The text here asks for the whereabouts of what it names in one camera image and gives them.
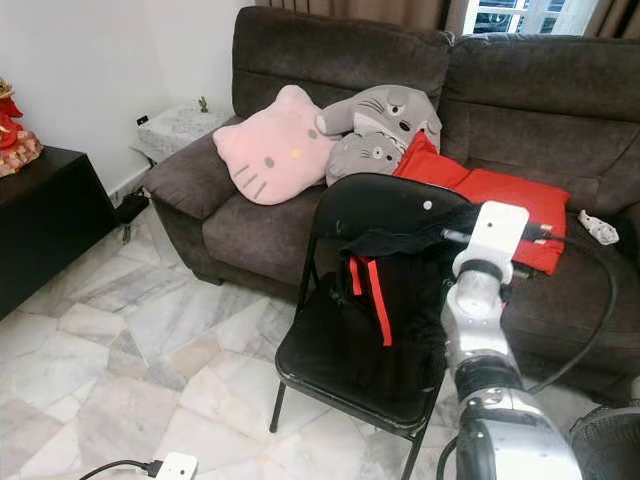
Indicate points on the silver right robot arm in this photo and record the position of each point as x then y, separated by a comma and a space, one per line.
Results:
475, 330

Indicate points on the small white toy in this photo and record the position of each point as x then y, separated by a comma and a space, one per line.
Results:
596, 228

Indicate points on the red cushion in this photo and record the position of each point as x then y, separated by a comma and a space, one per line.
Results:
435, 165

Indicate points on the black garment red stripes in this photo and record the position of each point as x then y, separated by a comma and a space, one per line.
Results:
410, 300

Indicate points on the black folding chair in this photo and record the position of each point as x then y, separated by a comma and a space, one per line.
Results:
380, 205

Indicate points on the red laughing Buddha statue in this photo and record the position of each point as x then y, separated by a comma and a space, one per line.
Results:
20, 140

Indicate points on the black TV console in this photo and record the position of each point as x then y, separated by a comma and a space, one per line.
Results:
50, 230

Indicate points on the large grey Totoro plush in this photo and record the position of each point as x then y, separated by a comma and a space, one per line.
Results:
390, 110

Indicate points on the small grey Totoro plush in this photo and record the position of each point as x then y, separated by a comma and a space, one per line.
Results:
360, 158

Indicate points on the black floor fan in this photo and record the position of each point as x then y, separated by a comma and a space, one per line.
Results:
610, 445

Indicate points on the bright window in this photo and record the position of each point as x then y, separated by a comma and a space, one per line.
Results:
520, 15

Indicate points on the brown curtain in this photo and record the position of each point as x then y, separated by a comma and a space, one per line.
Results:
615, 15
360, 12

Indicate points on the dark brown fabric sofa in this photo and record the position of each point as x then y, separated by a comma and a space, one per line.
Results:
320, 60

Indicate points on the pink cat face pillow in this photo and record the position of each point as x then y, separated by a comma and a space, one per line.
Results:
270, 150

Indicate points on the white lace covered side table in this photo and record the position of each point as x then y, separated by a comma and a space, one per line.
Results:
185, 130

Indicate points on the small green figurine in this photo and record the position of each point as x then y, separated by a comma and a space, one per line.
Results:
204, 104

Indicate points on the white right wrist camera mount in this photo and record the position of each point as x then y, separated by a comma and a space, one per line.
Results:
495, 235

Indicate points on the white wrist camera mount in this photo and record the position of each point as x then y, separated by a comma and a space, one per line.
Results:
495, 235
177, 468

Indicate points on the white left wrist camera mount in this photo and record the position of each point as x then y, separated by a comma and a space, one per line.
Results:
177, 468

